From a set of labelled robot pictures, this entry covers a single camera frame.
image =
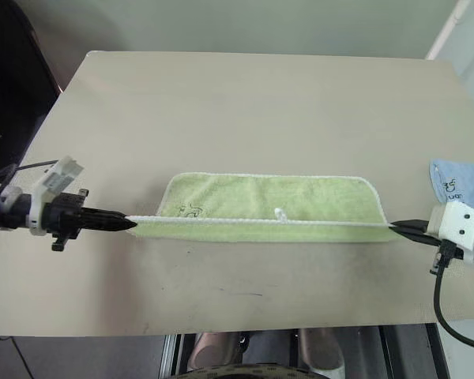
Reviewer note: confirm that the blue terry towel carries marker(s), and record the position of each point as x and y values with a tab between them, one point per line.
470	181

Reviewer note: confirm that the white frame panel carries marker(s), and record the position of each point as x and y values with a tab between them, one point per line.
444	31

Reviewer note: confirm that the brown rounded shape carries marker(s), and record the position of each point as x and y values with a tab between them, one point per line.
213	351
320	347

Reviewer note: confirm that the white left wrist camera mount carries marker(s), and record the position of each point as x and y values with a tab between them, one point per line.
59	177

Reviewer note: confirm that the dark patterned rounded shape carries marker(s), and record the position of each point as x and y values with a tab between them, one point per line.
260	373

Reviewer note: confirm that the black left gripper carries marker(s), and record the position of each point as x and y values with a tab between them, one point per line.
63	217

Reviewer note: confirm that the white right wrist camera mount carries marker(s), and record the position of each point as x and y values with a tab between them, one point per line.
458	229

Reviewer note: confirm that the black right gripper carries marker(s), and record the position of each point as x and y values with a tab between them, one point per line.
442	256

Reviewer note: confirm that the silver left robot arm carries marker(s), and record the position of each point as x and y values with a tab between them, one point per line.
8	217

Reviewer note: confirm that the aluminium table frame rail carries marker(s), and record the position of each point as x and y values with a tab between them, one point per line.
171	355
414	351

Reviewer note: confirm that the green terry towel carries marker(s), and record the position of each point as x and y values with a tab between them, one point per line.
260	193

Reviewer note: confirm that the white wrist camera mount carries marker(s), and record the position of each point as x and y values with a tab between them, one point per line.
59	177
458	229

